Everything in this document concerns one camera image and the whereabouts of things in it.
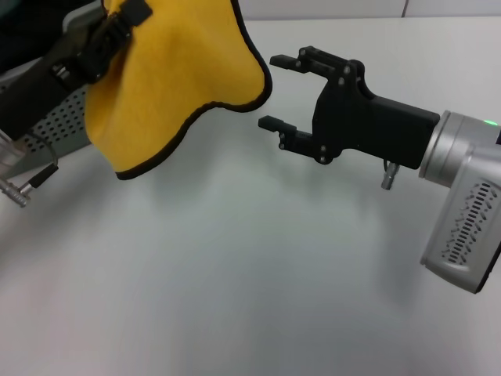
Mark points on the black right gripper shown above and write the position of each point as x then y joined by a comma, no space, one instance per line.
352,117

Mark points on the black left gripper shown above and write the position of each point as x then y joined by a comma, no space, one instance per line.
35,98

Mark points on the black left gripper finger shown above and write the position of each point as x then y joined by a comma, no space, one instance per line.
137,11

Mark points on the yellow towel black trim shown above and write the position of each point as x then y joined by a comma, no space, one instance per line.
176,78

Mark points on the grey perforated storage box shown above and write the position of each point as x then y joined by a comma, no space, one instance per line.
66,117

